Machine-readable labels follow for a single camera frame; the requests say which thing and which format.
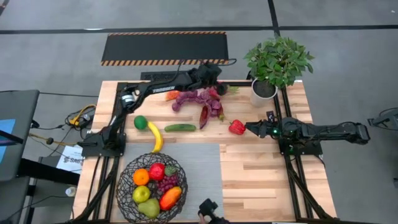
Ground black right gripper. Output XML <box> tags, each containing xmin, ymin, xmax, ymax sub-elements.
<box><xmin>245</xmin><ymin>119</ymin><xmax>282</xmax><ymax>139</ymax></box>

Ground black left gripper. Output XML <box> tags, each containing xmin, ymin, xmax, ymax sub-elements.
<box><xmin>189</xmin><ymin>63</ymin><xmax>228</xmax><ymax>96</ymax></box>

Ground red bell pepper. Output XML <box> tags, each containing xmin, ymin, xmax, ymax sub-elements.
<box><xmin>228</xmin><ymin>119</ymin><xmax>246</xmax><ymax>136</ymax></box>

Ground red chilli string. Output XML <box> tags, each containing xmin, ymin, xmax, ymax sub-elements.
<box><xmin>198</xmin><ymin>88</ymin><xmax>226</xmax><ymax>130</ymax></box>

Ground purple onion braid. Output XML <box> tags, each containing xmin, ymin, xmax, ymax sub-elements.
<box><xmin>171</xmin><ymin>88</ymin><xmax>223</xmax><ymax>118</ymax></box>

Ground watermelon slice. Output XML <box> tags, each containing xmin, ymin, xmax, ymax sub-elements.
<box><xmin>164</xmin><ymin>90</ymin><xmax>181</xmax><ymax>102</ymax></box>

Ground green cucumber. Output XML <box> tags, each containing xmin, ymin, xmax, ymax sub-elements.
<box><xmin>164</xmin><ymin>123</ymin><xmax>197</xmax><ymax>133</ymax></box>

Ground yellow banana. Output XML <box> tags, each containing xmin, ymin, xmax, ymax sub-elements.
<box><xmin>147</xmin><ymin>121</ymin><xmax>164</xmax><ymax>154</ymax></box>

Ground green lime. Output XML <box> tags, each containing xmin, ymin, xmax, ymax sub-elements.
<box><xmin>133</xmin><ymin>115</ymin><xmax>149</xmax><ymax>131</ymax></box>

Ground red apple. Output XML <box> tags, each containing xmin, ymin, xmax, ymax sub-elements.
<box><xmin>148</xmin><ymin>162</ymin><xmax>166</xmax><ymax>182</ymax></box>

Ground red grape bunch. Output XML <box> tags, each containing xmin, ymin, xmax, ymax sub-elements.
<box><xmin>156</xmin><ymin>174</ymin><xmax>180</xmax><ymax>194</ymax></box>

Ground orange red mango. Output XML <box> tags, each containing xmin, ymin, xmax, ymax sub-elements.
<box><xmin>159</xmin><ymin>185</ymin><xmax>183</xmax><ymax>212</ymax></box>

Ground orange fruit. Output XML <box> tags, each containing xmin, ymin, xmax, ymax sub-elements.
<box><xmin>132</xmin><ymin>168</ymin><xmax>150</xmax><ymax>187</ymax></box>

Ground yellow-green apple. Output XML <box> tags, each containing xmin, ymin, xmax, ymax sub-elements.
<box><xmin>132</xmin><ymin>185</ymin><xmax>151</xmax><ymax>205</ymax></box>

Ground green pear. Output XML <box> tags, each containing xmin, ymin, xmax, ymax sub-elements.
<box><xmin>137</xmin><ymin>198</ymin><xmax>161</xmax><ymax>220</ymax></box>

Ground white plant pot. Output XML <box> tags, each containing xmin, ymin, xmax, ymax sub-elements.
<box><xmin>250</xmin><ymin>77</ymin><xmax>279</xmax><ymax>108</ymax></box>

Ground green leafy potted plant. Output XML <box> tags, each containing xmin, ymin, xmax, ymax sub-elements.
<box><xmin>243</xmin><ymin>35</ymin><xmax>315</xmax><ymax>90</ymax></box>

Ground grey woven placemat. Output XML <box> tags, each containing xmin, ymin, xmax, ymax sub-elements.
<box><xmin>116</xmin><ymin>142</ymin><xmax>224</xmax><ymax>223</ymax></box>

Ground black hazard-striped floor mat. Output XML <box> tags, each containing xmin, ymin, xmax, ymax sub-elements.
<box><xmin>100</xmin><ymin>30</ymin><xmax>230</xmax><ymax>67</ymax></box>

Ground white printed paper sheet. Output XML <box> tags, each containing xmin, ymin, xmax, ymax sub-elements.
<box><xmin>55</xmin><ymin>144</ymin><xmax>85</xmax><ymax>175</ymax></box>

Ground grey side table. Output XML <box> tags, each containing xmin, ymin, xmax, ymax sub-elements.
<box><xmin>0</xmin><ymin>89</ymin><xmax>40</xmax><ymax>183</ymax></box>

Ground blue screen tablet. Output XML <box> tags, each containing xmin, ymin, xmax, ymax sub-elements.
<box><xmin>0</xmin><ymin>118</ymin><xmax>16</xmax><ymax>166</ymax></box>

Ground black table-level camera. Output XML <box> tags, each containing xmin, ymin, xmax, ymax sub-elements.
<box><xmin>198</xmin><ymin>198</ymin><xmax>231</xmax><ymax>224</ymax></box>

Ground black woven wire basket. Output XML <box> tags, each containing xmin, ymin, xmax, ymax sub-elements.
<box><xmin>115</xmin><ymin>152</ymin><xmax>188</xmax><ymax>224</ymax></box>

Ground tangled black cables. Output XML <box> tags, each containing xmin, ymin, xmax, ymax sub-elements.
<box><xmin>29</xmin><ymin>104</ymin><xmax>97</xmax><ymax>147</ymax></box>

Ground yellow cable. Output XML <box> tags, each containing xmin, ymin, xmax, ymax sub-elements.
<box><xmin>68</xmin><ymin>104</ymin><xmax>97</xmax><ymax>127</ymax></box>

